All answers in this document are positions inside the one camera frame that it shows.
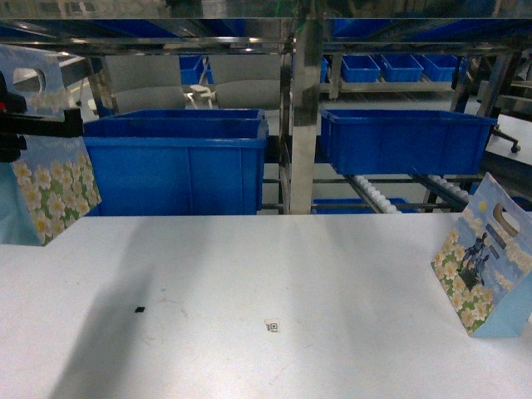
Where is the small QR code sticker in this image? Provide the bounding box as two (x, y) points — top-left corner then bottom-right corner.
(264, 318), (280, 333)

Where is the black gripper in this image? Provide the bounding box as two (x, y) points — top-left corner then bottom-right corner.
(1, 73), (84, 163)

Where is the steel rack post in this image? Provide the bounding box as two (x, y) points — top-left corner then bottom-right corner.
(289, 18), (323, 214)

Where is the blue bin on rollers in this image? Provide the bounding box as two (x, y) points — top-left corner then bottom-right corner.
(320, 109), (497, 175)

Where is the large blue bin behind table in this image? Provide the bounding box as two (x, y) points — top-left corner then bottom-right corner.
(83, 118), (268, 216)

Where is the flower gift bag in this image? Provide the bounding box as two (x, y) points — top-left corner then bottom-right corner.
(431, 174), (531, 337)
(1, 45), (101, 246)

